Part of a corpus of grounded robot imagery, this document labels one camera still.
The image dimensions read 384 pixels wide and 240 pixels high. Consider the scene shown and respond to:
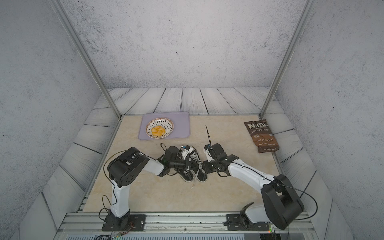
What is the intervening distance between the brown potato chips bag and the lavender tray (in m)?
0.47

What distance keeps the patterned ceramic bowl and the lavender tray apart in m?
0.01

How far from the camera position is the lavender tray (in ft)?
3.60

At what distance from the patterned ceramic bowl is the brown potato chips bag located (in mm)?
589

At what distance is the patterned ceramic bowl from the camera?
42.9 inches

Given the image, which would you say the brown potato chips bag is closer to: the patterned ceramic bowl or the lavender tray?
the lavender tray

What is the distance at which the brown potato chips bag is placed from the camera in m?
1.01
